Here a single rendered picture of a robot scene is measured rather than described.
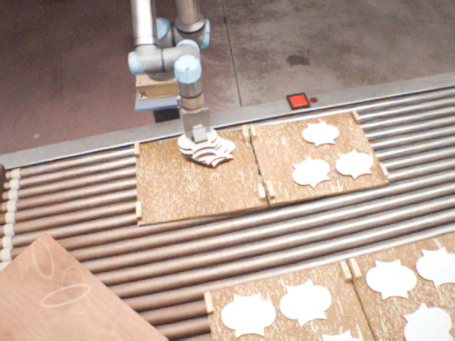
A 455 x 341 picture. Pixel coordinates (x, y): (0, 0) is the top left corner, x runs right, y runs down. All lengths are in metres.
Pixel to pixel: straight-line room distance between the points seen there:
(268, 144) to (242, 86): 1.75
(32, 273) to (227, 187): 0.65
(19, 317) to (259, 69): 2.67
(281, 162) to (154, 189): 0.44
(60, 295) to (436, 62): 3.30
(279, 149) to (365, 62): 2.19
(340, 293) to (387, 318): 0.14
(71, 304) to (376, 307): 0.81
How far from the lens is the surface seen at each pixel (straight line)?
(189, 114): 1.35
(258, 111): 1.69
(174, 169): 1.48
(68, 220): 1.49
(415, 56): 3.81
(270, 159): 1.49
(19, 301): 1.25
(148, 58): 1.35
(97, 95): 3.42
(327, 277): 1.26
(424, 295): 1.31
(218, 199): 1.39
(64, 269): 1.24
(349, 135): 1.60
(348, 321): 1.22
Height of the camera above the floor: 2.06
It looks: 50 degrees down
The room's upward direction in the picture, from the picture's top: 4 degrees counter-clockwise
